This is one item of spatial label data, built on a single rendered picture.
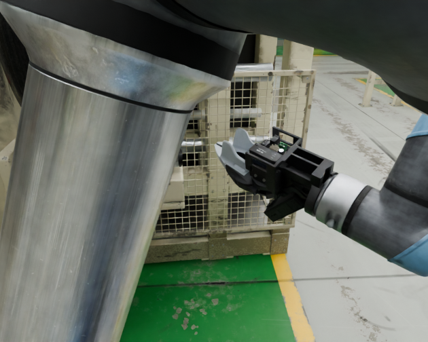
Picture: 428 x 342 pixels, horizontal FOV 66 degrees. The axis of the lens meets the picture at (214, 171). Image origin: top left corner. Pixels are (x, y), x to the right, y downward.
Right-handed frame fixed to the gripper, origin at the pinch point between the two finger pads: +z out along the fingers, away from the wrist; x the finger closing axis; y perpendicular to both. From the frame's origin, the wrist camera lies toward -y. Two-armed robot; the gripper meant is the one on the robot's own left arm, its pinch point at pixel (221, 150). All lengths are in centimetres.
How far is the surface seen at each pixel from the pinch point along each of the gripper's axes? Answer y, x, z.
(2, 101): 5, 19, 46
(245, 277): -116, -21, 21
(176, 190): -16.2, 4.4, 12.7
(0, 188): -14, 31, 48
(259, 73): -23, -53, 32
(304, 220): -138, -79, 23
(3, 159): -0.1, 26.5, 35.0
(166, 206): -19.7, 7.7, 13.8
